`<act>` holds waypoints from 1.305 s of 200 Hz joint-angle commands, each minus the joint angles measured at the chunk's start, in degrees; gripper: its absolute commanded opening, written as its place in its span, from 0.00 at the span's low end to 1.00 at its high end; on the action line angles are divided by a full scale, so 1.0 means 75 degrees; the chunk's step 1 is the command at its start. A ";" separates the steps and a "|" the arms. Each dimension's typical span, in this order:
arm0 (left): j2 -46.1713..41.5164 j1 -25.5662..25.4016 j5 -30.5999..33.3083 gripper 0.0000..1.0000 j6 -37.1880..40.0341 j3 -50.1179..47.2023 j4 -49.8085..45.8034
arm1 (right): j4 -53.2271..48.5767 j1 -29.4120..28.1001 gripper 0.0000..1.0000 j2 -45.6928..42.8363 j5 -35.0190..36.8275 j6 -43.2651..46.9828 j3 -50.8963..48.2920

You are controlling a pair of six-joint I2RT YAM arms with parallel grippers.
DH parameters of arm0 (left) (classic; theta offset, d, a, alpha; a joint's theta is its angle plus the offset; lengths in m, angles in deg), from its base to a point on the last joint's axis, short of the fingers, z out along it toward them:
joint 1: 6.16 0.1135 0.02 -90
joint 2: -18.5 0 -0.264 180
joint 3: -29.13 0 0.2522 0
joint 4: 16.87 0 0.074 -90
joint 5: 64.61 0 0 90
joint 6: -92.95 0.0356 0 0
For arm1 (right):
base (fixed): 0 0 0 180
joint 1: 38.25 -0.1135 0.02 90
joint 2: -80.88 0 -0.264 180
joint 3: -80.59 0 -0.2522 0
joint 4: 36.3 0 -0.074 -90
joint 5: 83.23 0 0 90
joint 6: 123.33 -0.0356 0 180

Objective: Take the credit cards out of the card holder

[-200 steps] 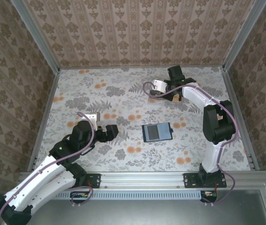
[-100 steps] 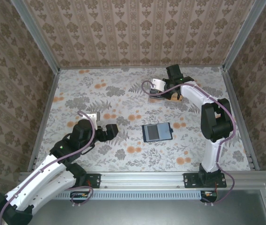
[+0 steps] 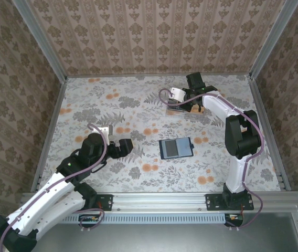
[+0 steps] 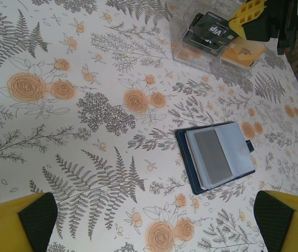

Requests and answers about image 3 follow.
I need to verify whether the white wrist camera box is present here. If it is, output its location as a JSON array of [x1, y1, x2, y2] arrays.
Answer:
[[97, 125, 113, 145], [168, 87, 187, 102]]

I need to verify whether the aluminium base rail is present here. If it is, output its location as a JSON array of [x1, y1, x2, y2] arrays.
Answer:
[[20, 191, 298, 211]]

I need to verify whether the gold VIP card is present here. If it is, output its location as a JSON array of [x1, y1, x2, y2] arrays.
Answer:
[[190, 104, 205, 116]]

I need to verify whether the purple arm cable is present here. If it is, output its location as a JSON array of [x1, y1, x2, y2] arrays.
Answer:
[[0, 123, 108, 252], [159, 88, 265, 232]]

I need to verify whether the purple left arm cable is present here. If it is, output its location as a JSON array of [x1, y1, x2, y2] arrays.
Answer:
[[0, 123, 108, 252]]

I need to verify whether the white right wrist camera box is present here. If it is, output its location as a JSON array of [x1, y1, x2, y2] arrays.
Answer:
[[168, 87, 187, 102]]

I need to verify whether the aluminium frame post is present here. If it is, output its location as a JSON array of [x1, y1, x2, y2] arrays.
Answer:
[[248, 0, 298, 79], [11, 0, 68, 81]]

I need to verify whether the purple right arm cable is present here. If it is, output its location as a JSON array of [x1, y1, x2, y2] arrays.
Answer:
[[159, 88, 265, 232]]

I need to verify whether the grey slotted cable duct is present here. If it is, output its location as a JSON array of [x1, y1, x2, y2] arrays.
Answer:
[[62, 213, 244, 224]]

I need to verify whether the navy blue card holder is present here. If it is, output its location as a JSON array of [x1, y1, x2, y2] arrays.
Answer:
[[158, 136, 195, 160]]

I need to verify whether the clear plastic organizer box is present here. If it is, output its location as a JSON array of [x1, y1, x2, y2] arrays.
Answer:
[[165, 91, 207, 118]]

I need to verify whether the aluminium side rail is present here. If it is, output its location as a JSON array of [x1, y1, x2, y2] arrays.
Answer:
[[30, 78, 67, 192], [247, 75, 291, 191]]

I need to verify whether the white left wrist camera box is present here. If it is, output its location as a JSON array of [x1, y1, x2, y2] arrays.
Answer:
[[97, 125, 113, 145]]

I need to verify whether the grey metal sheet panel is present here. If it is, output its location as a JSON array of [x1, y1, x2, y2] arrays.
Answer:
[[3, 207, 298, 252]]

